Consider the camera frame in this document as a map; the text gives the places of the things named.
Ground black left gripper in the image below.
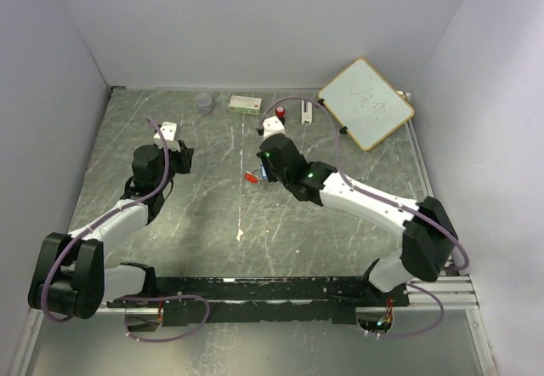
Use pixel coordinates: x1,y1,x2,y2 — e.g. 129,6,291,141
154,140,196,191

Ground red key tag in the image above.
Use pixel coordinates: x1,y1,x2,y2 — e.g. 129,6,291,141
244,173,259,184

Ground red black stamp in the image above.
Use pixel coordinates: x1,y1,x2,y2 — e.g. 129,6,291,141
275,105,286,119

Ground white stapler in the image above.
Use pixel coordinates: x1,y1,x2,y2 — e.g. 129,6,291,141
301,100,313,125

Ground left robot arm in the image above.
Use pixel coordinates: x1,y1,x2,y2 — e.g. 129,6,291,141
27,140,195,321

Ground clear jar of paperclips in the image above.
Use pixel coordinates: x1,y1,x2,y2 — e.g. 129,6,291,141
195,93,213,115

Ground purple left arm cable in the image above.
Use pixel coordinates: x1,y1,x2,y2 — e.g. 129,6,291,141
39,117,210,343

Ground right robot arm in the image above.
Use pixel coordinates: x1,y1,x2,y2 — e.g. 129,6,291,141
258,134,456,306

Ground yellow framed whiteboard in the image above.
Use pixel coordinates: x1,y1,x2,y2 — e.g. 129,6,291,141
318,58,415,151

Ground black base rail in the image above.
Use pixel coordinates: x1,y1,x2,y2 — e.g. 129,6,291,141
105,276,411,328

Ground green white staple box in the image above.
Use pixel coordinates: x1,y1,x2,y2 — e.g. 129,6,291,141
229,95,262,116

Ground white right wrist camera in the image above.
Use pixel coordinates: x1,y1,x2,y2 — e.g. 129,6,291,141
261,116,285,140

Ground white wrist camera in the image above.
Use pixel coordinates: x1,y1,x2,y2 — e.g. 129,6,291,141
261,116,285,140
154,122,180,151

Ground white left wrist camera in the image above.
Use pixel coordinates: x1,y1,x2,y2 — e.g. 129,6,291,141
154,122,180,151

